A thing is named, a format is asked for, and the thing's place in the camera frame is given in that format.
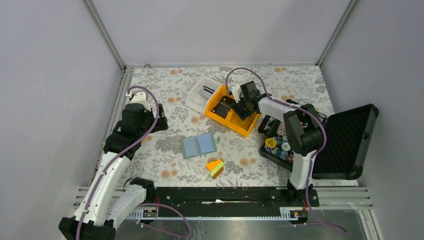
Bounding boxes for yellow plastic divided bin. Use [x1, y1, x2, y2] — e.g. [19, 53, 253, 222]
[204, 84, 261, 137]

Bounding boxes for green card holder wallet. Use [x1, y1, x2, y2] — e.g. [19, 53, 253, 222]
[180, 132, 220, 159]

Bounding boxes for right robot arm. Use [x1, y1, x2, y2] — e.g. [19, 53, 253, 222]
[227, 81, 327, 206]

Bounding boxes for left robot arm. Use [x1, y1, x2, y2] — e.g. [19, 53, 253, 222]
[58, 103, 168, 240]

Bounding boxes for black credit card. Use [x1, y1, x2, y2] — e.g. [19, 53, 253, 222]
[212, 96, 235, 119]

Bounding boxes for yellow dealer button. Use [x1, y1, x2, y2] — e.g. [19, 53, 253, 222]
[264, 137, 278, 149]

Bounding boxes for white plastic bin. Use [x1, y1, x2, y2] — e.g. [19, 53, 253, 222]
[185, 75, 222, 114]

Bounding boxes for orange green sticky notes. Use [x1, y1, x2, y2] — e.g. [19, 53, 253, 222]
[205, 158, 225, 179]

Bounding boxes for black poker chip case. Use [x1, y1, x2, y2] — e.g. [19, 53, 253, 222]
[258, 104, 379, 180]

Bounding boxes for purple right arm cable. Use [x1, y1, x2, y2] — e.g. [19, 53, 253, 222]
[225, 67, 349, 237]

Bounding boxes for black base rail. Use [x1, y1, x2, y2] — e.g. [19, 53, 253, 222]
[125, 177, 321, 220]

